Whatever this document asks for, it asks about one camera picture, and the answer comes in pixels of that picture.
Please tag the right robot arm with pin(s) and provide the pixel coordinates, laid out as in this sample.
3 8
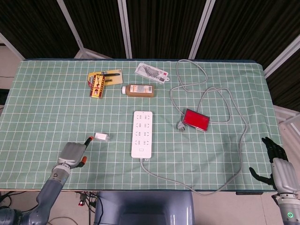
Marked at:
289 211

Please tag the brown liquid bottle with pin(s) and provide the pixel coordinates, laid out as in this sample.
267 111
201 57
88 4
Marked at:
138 91

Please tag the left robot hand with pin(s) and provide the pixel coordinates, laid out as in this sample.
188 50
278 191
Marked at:
71 154

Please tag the white partition post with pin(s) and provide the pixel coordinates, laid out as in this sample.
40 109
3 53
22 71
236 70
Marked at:
201 23
70 23
125 28
281 55
11 45

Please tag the yellow pen blister card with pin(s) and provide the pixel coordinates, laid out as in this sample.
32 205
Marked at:
116 79

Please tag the red flat box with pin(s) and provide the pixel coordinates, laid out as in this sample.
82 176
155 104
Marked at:
195 119

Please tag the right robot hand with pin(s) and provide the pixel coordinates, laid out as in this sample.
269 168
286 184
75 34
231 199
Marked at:
283 173

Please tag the blue grey robot torso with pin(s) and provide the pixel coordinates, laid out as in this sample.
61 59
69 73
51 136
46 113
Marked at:
140 206

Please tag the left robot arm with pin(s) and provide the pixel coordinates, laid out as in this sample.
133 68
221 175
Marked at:
47 194

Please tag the yellow red small box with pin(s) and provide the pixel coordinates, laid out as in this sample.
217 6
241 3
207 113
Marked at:
97 87

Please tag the white plug adapter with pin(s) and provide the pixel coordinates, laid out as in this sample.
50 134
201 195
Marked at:
100 137

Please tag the clear white blister pack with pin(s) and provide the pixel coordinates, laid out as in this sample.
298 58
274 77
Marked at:
152 72

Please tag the white power strip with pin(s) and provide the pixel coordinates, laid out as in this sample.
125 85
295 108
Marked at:
141 136

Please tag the green checkered tablecloth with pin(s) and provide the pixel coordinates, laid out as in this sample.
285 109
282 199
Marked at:
70 117

